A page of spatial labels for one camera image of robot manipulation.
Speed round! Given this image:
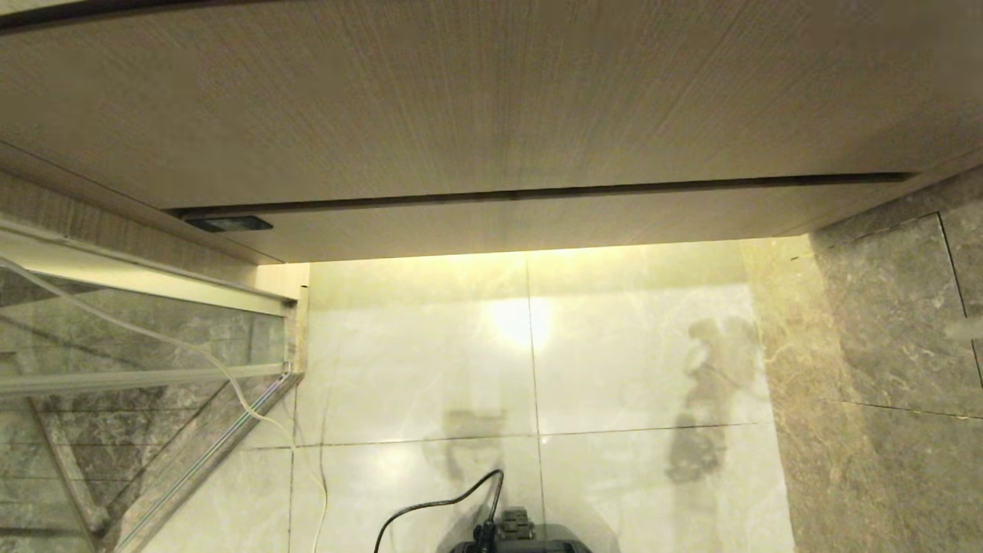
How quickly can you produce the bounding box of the beige wooden vanity cabinet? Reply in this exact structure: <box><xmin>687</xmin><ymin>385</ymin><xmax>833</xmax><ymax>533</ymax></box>
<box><xmin>0</xmin><ymin>0</ymin><xmax>983</xmax><ymax>267</ymax></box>

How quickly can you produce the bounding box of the framed glass shower door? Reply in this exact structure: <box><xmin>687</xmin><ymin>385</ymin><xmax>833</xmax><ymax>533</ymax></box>
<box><xmin>0</xmin><ymin>219</ymin><xmax>309</xmax><ymax>553</ymax></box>

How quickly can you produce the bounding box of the beige wooden drawer front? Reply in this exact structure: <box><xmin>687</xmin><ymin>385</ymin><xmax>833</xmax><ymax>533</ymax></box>
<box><xmin>170</xmin><ymin>175</ymin><xmax>922</xmax><ymax>264</ymax></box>

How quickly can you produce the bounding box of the thin white cable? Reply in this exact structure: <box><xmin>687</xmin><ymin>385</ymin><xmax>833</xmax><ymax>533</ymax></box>
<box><xmin>0</xmin><ymin>256</ymin><xmax>329</xmax><ymax>553</ymax></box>

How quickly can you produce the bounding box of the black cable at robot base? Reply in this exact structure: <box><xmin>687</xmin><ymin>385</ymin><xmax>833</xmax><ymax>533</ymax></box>
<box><xmin>374</xmin><ymin>470</ymin><xmax>505</xmax><ymax>553</ymax></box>

